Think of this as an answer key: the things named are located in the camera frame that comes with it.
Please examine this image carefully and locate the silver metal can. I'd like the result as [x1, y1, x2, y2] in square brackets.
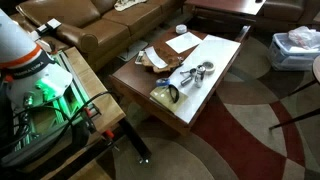
[194, 64, 207, 89]

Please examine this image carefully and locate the brown wooden coffee table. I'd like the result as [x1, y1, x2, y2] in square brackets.
[109, 24, 253, 137]

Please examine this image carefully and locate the black cord loop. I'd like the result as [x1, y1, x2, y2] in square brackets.
[167, 83, 181, 104]

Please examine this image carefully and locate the black stand frame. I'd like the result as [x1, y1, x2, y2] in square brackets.
[117, 116, 153, 165]

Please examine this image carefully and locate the raised brown table panel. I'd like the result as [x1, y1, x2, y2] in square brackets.
[184, 0, 268, 17]

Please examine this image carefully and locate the wooden bowl tray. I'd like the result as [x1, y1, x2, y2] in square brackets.
[141, 46, 184, 74]

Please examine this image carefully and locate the flat grey item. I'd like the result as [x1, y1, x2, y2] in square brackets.
[117, 39, 149, 63]

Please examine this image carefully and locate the thin black cable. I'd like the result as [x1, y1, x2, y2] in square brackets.
[0, 90, 113, 155]

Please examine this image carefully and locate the light wooden robot stand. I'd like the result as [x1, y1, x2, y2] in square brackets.
[18, 46, 127, 180]

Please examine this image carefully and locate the white plastic bag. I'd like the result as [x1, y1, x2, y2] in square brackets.
[287, 25, 320, 51]

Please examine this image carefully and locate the dark brown armchair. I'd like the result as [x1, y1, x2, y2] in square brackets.
[256, 0, 320, 33]

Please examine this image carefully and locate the round white tin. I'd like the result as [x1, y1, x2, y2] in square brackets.
[175, 23, 188, 35]

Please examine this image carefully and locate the brown leather sofa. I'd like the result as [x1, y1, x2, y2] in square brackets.
[9, 0, 188, 73]

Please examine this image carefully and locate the white black camera device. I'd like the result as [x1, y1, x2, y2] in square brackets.
[28, 18, 63, 43]

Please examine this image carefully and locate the white paper sheet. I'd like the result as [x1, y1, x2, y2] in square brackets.
[165, 31, 204, 55]

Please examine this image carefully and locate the silver metal tool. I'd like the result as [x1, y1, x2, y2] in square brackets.
[179, 67, 198, 88]

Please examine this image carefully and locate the white tape roll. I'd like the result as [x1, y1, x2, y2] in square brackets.
[201, 60, 217, 76]

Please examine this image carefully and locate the clear plastic storage bin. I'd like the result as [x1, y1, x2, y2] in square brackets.
[267, 32, 320, 72]

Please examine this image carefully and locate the large white table mat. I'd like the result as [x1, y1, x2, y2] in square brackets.
[168, 34, 242, 125]

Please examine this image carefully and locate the blue tape roll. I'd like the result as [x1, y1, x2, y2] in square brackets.
[155, 77, 171, 89]

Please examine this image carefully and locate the patterned red beige rug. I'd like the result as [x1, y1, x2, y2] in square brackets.
[78, 19, 320, 180]

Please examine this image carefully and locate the light cloth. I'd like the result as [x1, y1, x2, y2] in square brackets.
[113, 0, 148, 12]

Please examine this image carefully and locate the aluminium mounting rail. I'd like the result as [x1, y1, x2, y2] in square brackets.
[13, 49, 101, 148]

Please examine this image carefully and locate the white receipt paper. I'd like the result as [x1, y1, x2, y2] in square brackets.
[144, 45, 169, 70]

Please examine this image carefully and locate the grey calculator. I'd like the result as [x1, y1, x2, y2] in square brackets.
[134, 50, 146, 66]

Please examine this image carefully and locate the red black clamp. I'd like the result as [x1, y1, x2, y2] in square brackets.
[83, 105, 98, 133]
[101, 128, 120, 151]

